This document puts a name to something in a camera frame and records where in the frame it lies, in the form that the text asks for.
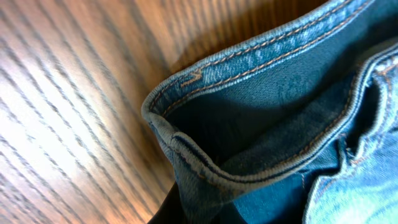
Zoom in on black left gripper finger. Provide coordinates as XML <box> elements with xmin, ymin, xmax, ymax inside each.
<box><xmin>147</xmin><ymin>182</ymin><xmax>249</xmax><ymax>224</ymax></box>

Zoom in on light blue denim jeans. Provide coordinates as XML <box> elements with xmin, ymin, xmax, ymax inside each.
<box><xmin>142</xmin><ymin>0</ymin><xmax>397</xmax><ymax>223</ymax></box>

